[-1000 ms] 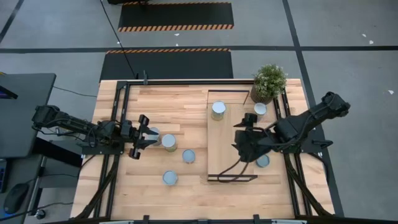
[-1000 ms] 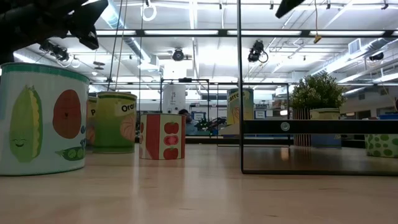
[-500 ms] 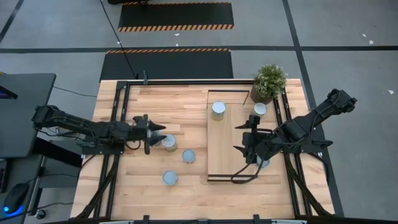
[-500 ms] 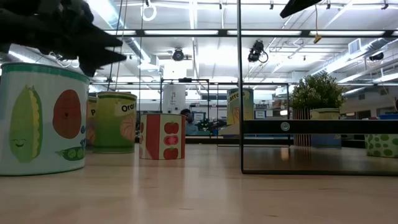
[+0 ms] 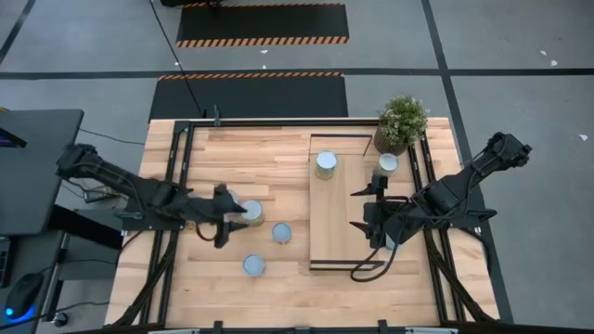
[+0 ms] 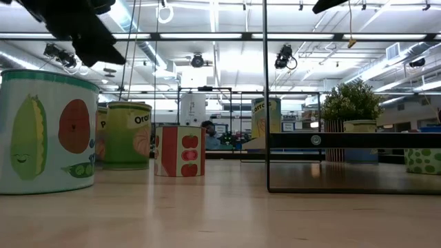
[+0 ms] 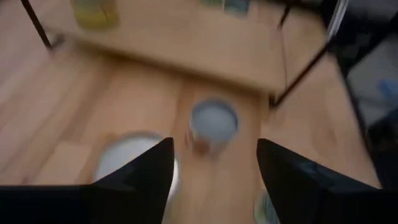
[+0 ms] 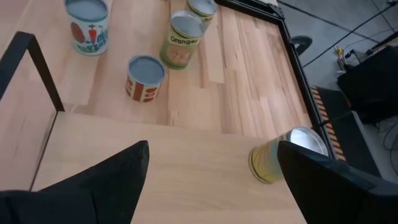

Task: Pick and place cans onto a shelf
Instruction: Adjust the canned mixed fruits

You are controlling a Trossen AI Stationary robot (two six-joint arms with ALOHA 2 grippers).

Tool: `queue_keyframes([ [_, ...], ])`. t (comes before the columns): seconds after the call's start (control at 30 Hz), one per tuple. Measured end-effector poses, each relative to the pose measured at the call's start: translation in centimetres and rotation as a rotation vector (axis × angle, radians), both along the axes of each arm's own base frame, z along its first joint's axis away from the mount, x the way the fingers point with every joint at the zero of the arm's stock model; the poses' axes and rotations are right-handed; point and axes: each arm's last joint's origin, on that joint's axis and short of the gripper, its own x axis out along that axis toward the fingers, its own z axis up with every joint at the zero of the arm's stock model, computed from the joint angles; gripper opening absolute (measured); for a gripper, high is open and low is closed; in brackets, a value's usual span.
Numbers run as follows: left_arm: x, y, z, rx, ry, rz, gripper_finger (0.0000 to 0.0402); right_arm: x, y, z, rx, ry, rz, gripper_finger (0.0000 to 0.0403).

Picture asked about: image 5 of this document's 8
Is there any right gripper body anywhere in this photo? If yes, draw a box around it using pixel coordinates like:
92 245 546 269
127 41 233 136
363 173 419 251

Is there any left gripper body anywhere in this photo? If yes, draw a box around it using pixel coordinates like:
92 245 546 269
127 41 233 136
202 183 239 250

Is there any yellow-green blue peas can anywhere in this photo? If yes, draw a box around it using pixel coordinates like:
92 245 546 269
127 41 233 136
234 199 266 228

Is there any yellowish labelled can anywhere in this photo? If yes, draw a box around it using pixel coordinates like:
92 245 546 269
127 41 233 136
376 152 400 178

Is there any red white tomato can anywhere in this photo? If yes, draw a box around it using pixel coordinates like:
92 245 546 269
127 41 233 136
271 222 293 246

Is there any green orange labelled can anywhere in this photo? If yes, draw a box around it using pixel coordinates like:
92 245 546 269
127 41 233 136
315 149 340 181

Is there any mixed vegetables can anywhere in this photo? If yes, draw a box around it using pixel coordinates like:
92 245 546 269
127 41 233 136
241 252 267 278

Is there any potted green plant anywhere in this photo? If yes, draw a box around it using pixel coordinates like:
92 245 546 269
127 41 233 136
373 95 431 158

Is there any black hazard-striped floor mat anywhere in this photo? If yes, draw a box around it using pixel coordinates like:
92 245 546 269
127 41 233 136
148 71 349 122
174 2 351 49

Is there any dark grey desk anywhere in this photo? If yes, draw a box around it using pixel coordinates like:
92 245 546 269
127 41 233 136
0 108 85 237

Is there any light grey desk surface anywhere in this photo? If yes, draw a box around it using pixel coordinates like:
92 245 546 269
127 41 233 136
0 230 66 334

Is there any black computer mouse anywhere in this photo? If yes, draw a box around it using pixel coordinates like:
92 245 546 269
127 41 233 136
3 272 45 321

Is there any dark monitor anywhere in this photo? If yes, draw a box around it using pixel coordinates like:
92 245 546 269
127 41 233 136
0 126 28 149

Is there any black keyboard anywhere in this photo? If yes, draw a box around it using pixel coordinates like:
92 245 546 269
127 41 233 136
0 235 12 288

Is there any wooden shelf black frame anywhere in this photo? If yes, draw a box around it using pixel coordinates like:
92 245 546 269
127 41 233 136
307 133 386 272

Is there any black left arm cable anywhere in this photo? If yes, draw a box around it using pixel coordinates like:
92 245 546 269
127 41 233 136
193 220 219 243

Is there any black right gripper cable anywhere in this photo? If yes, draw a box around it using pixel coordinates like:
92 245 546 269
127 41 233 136
349 234 400 283

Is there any black table rig frame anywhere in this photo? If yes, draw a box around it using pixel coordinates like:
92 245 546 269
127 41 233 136
109 118 500 334

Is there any thin black floor cable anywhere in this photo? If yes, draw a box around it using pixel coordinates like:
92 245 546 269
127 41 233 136
78 128 146 147

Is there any black desk leg frame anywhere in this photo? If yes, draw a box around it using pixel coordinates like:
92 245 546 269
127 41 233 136
45 203 125 251

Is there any long black floor cable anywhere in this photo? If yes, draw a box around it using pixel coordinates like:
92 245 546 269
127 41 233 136
148 0 208 118

